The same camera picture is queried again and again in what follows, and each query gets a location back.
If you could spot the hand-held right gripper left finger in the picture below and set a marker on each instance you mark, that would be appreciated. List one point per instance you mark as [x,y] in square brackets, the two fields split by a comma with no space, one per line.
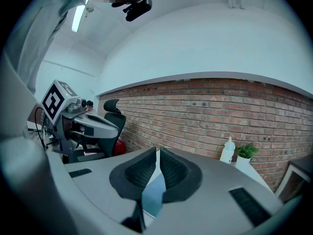
[97,180]

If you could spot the black office chair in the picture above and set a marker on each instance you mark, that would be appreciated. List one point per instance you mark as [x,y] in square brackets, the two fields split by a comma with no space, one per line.
[115,124]

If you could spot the dark-topped side table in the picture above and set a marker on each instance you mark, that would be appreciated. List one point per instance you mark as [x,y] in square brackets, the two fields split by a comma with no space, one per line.
[300,170]

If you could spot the black head-mounted camera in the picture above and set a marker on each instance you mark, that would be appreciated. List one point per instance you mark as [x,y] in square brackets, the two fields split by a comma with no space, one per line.
[138,10]

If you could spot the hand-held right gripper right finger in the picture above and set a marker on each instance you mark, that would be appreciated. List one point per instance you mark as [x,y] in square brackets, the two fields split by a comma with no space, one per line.
[215,192]

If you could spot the white spout bottle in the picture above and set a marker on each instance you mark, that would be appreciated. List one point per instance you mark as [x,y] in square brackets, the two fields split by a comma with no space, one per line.
[227,152]

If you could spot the red container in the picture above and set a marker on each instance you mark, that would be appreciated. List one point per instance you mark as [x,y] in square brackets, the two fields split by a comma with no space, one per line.
[119,147]

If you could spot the long ceiling light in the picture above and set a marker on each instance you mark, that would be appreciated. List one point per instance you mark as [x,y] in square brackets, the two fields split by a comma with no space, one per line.
[78,18]

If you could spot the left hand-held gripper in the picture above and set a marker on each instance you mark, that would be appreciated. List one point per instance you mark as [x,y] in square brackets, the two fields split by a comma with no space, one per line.
[52,101]

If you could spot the person's grey clothing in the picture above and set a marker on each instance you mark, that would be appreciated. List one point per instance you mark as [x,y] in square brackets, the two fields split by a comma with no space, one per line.
[29,45]

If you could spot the person's left forearm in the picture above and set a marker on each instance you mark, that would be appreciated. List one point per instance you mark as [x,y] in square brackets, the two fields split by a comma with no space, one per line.
[35,114]

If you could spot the white table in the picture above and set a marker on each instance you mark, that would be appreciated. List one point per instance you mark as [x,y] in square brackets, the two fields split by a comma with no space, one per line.
[254,177]

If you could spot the green plant in white pot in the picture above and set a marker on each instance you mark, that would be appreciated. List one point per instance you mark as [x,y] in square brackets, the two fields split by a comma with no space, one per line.
[245,155]

